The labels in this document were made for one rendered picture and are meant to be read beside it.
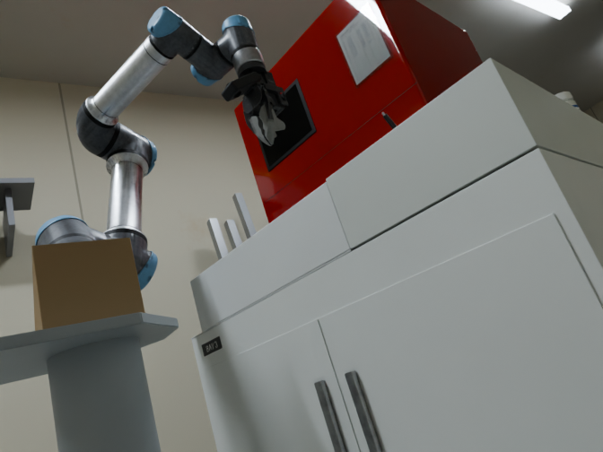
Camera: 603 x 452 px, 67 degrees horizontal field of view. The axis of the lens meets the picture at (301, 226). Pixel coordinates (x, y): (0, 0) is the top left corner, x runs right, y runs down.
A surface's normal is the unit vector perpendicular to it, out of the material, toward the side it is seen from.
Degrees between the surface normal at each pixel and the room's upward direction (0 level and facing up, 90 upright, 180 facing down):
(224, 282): 90
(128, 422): 90
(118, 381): 90
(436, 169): 90
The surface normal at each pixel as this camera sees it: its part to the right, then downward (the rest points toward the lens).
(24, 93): 0.51, -0.42
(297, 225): -0.72, 0.00
